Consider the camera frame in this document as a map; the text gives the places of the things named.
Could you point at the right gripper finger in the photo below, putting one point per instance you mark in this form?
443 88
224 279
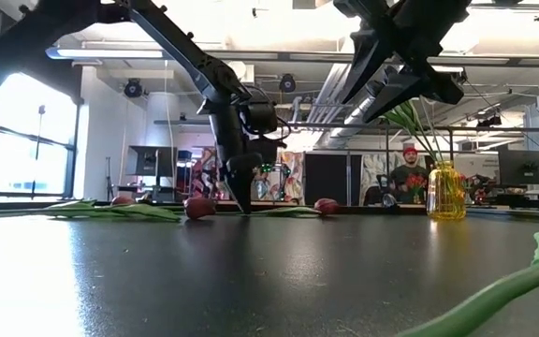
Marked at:
400 91
368 56

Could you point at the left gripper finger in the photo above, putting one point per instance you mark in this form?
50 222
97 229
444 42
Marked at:
245 187

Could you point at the green stems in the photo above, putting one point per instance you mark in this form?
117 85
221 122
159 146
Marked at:
393 117

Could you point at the red artificial tulip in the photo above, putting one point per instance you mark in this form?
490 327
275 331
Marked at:
199 208
326 206
485 299
122 200

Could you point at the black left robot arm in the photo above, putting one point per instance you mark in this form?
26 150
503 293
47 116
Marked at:
190 56

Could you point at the yellow glass vase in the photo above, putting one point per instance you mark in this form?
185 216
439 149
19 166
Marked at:
446 196

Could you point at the round black ceiling speaker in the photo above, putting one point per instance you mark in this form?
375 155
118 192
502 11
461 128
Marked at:
287 83
133 88

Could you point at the white ceiling projector box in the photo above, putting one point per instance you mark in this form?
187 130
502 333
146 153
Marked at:
247 71

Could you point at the person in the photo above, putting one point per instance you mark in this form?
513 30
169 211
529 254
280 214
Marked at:
410 175

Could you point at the black partition panel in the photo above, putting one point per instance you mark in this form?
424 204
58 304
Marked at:
332 180

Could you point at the red flower bouquet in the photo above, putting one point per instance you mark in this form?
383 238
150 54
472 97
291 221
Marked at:
414 182

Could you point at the grey screen on stand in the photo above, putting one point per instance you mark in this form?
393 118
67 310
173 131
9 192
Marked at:
150 160

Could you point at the black computer monitor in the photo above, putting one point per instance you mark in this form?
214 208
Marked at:
524 167

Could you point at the long ceiling light fixture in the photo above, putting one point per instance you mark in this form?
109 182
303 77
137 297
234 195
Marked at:
110 53

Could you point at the colourful wall mural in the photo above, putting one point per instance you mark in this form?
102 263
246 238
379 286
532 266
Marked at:
293 178

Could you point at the silver ventilation duct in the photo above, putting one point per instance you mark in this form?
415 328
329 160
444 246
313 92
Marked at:
335 93

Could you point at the black overhead frame rail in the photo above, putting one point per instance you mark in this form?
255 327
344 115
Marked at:
344 125

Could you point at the black metal table frame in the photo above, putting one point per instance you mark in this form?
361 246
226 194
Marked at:
372 209

